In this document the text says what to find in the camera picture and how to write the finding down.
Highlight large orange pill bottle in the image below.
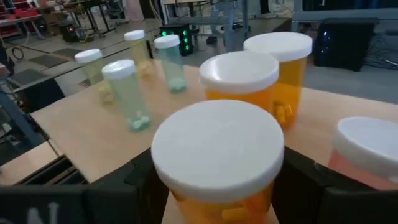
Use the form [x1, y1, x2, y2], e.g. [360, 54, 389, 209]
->
[150, 99, 285, 224]
[243, 31, 313, 130]
[198, 50, 280, 114]

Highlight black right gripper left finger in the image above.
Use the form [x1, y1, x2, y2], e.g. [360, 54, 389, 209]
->
[0, 147, 170, 224]

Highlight black computer tower blue lights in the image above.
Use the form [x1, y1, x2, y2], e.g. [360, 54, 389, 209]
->
[312, 17, 379, 73]

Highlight small pink pill bottle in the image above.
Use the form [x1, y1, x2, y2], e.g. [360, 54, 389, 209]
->
[327, 116, 398, 192]

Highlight black computer tower green lights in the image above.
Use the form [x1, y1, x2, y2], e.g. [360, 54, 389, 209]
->
[159, 23, 195, 57]

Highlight small yellow-green pill bottle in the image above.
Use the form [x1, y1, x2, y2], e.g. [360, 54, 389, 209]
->
[123, 29, 155, 79]
[73, 48, 116, 106]

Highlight black metal shelf frame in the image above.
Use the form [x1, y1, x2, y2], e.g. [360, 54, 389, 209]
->
[145, 39, 154, 60]

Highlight small teal pill bottle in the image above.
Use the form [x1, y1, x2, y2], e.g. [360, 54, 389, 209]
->
[154, 34, 188, 95]
[101, 58, 152, 133]

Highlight grey desk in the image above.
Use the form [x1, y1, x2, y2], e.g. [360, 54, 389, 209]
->
[290, 6, 398, 32]

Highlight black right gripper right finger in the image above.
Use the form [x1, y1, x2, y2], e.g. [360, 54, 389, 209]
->
[272, 146, 398, 224]

